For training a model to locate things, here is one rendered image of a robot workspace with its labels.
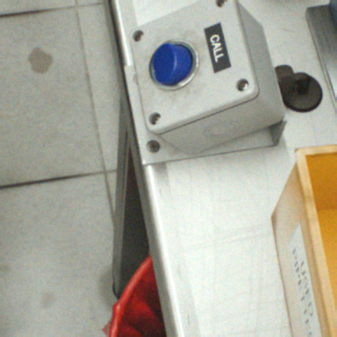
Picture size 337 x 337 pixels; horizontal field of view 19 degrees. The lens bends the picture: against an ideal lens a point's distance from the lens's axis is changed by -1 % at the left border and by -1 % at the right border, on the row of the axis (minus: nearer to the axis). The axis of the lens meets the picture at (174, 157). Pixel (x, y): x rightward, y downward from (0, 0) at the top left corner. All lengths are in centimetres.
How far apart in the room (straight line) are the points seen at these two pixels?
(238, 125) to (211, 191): 5
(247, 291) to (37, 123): 104
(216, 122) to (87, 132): 102
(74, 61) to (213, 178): 104
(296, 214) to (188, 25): 13
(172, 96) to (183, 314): 13
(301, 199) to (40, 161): 107
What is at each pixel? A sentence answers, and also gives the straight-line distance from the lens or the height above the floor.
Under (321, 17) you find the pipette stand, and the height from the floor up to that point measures 88.
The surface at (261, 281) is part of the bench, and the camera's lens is 62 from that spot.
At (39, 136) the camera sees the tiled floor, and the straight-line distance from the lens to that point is 161.
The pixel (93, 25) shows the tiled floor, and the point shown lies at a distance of 170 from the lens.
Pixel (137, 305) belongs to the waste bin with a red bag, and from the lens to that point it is 107.
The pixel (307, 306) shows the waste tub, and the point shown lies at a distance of 57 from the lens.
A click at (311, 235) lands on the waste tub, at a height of 97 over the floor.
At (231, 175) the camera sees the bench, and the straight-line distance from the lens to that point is 64.
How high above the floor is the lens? 147
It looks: 66 degrees down
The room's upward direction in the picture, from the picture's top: 10 degrees clockwise
